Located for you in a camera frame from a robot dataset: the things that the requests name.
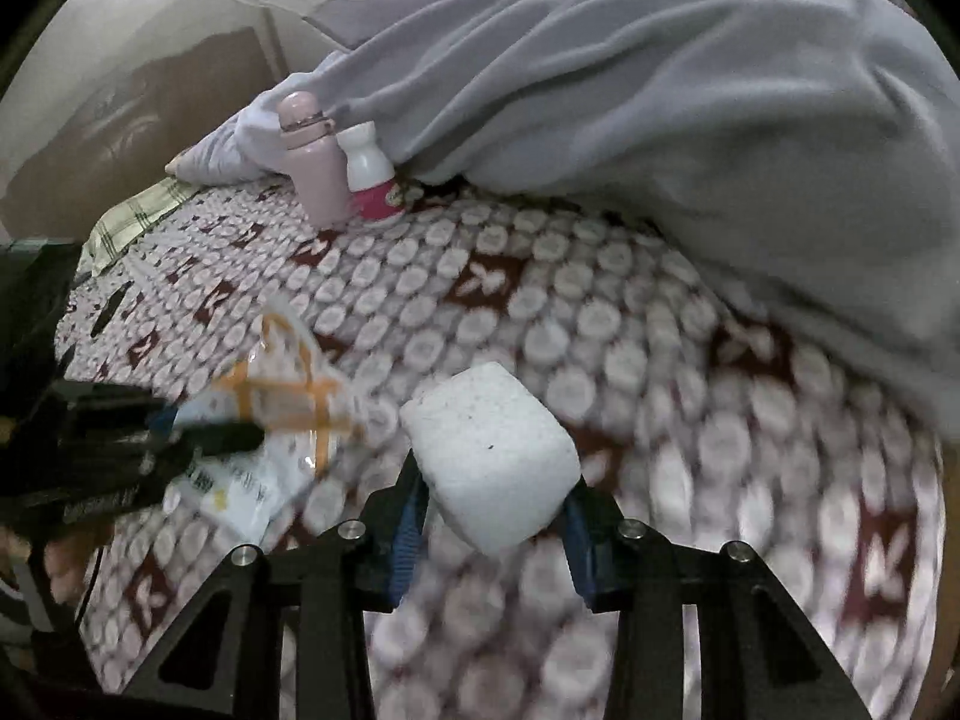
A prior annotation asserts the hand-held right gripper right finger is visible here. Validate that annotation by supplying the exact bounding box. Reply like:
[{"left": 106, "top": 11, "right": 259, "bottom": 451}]
[{"left": 562, "top": 487, "right": 875, "bottom": 720}]

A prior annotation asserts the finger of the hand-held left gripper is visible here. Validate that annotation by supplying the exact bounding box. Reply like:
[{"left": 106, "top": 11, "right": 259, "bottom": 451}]
[
  {"left": 52, "top": 379, "right": 185, "bottom": 440},
  {"left": 15, "top": 420, "right": 269, "bottom": 533}
]

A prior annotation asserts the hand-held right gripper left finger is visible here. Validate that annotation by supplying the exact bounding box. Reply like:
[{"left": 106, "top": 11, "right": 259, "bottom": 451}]
[{"left": 124, "top": 457, "right": 432, "bottom": 720}]

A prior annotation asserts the white foam block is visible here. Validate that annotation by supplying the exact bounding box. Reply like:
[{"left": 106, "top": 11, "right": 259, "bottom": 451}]
[{"left": 399, "top": 361, "right": 582, "bottom": 556}]

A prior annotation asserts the clear wrapper orange print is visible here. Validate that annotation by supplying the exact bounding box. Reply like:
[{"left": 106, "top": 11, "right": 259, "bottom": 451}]
[{"left": 176, "top": 307, "right": 368, "bottom": 477}]

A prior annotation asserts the person's left hand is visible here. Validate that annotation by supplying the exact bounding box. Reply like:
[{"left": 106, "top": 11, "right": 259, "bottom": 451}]
[{"left": 0, "top": 521, "right": 106, "bottom": 608}]

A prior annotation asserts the white printed packet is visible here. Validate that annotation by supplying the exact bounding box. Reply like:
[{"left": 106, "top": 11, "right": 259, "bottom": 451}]
[{"left": 161, "top": 435, "right": 316, "bottom": 545}]

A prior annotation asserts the green plaid cloth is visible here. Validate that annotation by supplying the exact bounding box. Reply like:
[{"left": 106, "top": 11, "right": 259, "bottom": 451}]
[{"left": 79, "top": 176, "right": 200, "bottom": 278}]

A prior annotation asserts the printed bed blanket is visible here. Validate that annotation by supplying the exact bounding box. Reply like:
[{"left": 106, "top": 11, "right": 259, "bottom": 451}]
[{"left": 56, "top": 180, "right": 946, "bottom": 720}]

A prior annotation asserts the pink water bottle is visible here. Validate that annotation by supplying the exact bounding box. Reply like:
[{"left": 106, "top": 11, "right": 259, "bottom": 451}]
[{"left": 277, "top": 91, "right": 353, "bottom": 227}]

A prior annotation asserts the white medicine bottle pink label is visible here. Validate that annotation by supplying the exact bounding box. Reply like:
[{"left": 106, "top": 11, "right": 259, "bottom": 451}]
[{"left": 335, "top": 124, "right": 402, "bottom": 224}]

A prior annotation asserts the mosquito net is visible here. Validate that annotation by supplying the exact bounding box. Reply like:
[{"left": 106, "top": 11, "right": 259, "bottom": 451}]
[{"left": 0, "top": 0, "right": 451, "bottom": 241}]

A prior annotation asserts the lavender quilt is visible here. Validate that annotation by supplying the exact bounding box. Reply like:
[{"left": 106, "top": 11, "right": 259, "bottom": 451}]
[{"left": 166, "top": 0, "right": 960, "bottom": 466}]

